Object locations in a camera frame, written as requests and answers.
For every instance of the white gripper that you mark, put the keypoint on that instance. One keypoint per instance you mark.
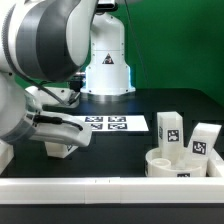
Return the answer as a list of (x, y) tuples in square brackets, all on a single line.
[(56, 127)]

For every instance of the white round stool seat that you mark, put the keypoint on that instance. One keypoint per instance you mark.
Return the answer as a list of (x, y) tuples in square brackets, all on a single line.
[(186, 166)]

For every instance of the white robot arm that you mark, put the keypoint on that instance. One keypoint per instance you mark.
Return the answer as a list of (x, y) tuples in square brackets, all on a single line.
[(46, 40)]

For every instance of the white tag sheet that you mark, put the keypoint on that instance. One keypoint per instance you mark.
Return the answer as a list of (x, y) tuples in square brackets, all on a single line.
[(130, 123)]

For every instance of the white left fence wall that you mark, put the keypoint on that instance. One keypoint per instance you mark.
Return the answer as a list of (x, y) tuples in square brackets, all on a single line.
[(6, 155)]

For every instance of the white fence wall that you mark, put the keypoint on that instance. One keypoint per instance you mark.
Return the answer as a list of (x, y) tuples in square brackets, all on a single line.
[(111, 190), (6, 155), (216, 168)]

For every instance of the white front fence wall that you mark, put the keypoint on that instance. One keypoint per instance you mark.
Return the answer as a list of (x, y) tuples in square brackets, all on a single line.
[(111, 190)]

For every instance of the white overhead camera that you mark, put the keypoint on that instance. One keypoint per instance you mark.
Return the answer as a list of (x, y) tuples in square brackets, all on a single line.
[(106, 4)]

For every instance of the white right fence wall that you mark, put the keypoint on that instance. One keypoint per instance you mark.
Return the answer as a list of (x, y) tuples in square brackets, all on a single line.
[(216, 168)]

